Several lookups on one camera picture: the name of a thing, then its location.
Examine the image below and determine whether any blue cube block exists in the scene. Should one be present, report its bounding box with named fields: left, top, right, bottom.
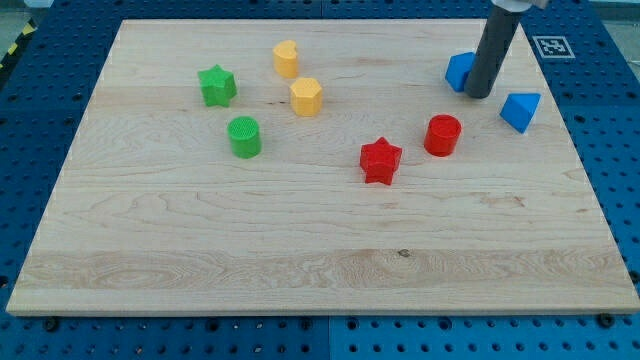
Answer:
left=445, top=52, right=475, bottom=93

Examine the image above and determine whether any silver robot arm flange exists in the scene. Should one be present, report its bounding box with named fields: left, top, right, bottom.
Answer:
left=491, top=0, right=549, bottom=12

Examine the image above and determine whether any light wooden board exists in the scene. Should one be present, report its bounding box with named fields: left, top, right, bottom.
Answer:
left=7, top=20, right=639, bottom=316

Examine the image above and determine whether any red star block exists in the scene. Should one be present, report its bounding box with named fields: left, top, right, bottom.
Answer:
left=359, top=137, right=403, bottom=185

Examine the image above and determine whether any yellow hexagon block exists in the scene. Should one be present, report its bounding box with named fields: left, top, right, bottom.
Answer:
left=290, top=77, right=322, bottom=117

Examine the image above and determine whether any green cylinder block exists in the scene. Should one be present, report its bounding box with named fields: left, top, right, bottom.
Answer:
left=227, top=116, right=262, bottom=159

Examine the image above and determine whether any yellow heart block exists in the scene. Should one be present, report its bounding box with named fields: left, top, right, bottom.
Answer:
left=272, top=40, right=299, bottom=78

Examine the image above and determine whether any red cylinder block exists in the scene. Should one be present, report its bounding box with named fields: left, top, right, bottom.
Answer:
left=424, top=114, right=462, bottom=157

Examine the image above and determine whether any green star block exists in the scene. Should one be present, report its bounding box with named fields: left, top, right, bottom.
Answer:
left=197, top=64, right=237, bottom=107

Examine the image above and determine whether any blue triangular prism block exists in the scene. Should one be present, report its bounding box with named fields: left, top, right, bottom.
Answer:
left=500, top=93, right=541, bottom=134

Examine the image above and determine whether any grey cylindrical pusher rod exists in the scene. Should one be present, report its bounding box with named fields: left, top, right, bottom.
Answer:
left=464, top=5, right=525, bottom=99

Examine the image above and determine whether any white fiducial marker tag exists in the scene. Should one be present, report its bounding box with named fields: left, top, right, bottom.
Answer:
left=533, top=35, right=575, bottom=59

